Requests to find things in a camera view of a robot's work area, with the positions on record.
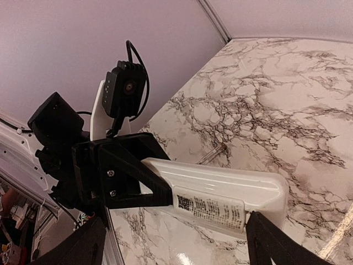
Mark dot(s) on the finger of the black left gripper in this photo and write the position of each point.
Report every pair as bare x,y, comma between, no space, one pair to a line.
129,183

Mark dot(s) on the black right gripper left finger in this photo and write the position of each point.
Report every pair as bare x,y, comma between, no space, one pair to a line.
84,246

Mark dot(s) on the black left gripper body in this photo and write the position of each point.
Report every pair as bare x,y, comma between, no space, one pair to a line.
77,170

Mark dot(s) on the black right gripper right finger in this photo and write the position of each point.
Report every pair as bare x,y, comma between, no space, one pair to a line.
267,244

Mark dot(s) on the white remote control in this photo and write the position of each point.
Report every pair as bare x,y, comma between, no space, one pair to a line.
221,199

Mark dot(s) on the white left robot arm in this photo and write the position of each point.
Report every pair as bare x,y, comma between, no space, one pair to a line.
54,125

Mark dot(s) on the aluminium front frame rail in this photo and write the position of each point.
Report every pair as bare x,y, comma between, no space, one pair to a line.
112,254

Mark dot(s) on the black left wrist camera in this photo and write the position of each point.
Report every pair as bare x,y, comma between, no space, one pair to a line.
123,89

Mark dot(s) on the aluminium left corner post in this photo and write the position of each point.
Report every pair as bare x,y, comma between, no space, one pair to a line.
215,20

